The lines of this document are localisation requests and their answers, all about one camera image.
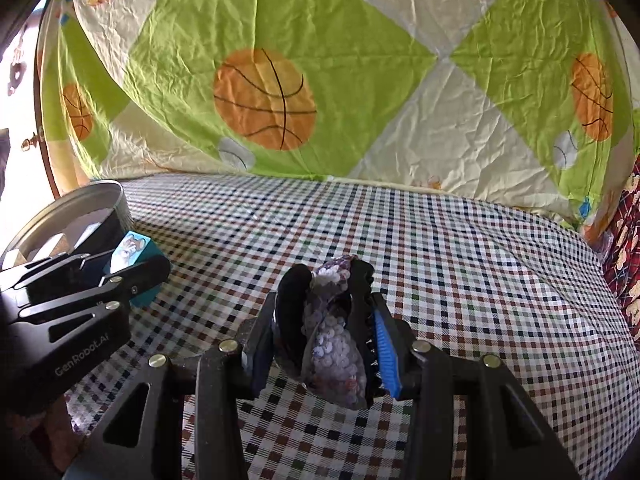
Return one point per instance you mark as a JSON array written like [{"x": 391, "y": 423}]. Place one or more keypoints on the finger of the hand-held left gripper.
[
  {"x": 60, "y": 264},
  {"x": 145, "y": 275}
]

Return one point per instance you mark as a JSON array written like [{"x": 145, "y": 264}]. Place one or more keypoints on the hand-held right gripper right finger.
[{"x": 385, "y": 355}]

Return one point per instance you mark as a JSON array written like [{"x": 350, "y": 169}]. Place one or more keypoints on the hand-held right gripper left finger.
[{"x": 259, "y": 365}]

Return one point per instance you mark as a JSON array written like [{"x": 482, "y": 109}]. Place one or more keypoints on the blue bear print toy block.
[{"x": 127, "y": 252}]

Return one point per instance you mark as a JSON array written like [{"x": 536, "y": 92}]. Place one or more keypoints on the black sequin hair clip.
[{"x": 330, "y": 345}]

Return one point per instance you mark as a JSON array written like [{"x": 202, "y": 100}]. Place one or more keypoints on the round metal tin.
[{"x": 116, "y": 210}]

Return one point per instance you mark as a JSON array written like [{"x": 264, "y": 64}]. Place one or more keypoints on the checked tablecloth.
[{"x": 450, "y": 260}]

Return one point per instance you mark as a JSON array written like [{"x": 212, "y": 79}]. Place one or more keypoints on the red bear print cloth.
[{"x": 627, "y": 260}]

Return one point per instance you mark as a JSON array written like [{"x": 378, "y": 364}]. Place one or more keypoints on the basketball print bed sheet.
[{"x": 350, "y": 60}]

